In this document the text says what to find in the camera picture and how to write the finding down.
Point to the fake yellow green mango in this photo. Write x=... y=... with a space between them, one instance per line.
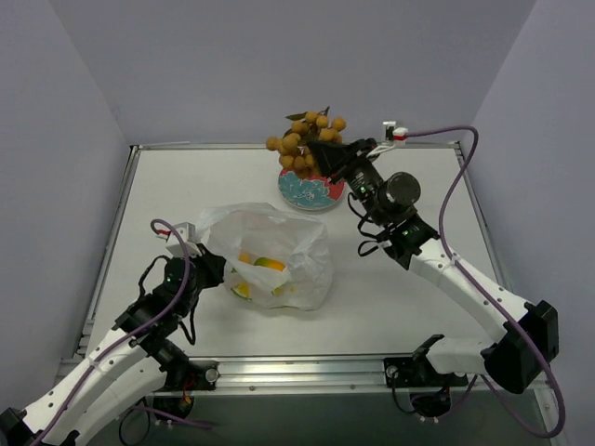
x=262 y=261

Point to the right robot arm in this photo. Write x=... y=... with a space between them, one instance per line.
x=521 y=338

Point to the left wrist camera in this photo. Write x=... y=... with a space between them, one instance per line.
x=184 y=242

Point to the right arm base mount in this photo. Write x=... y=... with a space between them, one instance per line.
x=416 y=389

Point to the red floral plate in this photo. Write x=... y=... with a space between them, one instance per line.
x=312 y=194

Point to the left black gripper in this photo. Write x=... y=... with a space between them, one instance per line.
x=212 y=266

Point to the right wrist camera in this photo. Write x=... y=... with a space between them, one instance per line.
x=394 y=136

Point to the fake longan fruit bunch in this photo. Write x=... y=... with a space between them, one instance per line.
x=293 y=147

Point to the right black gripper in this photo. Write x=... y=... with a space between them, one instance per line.
x=341 y=163

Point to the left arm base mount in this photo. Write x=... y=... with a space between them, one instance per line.
x=180 y=382

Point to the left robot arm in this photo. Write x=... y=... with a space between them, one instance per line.
x=134 y=359

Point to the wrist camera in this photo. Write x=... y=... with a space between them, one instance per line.
x=184 y=242
x=394 y=136

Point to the aluminium front rail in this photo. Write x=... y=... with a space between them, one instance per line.
x=270 y=375

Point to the white printed plastic bag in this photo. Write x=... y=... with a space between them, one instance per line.
x=274 y=258

